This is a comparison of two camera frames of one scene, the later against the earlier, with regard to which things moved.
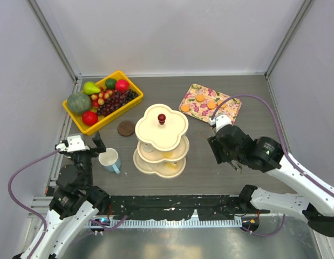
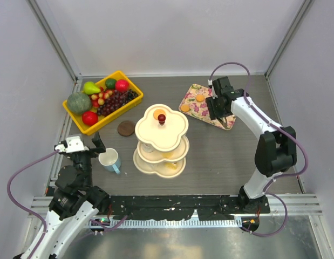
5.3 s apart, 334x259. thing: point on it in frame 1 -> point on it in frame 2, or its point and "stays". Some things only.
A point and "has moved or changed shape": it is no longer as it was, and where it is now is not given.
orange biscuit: x=200 y=97 stays
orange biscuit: x=223 y=106 has moved or changed shape
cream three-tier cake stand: x=162 y=145 stays
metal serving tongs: x=238 y=167 has moved or changed shape
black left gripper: x=100 y=147 stays
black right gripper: x=216 y=145 -> x=213 y=113
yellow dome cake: x=168 y=155 stays
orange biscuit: x=185 y=108 stays
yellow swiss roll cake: x=170 y=165 stays
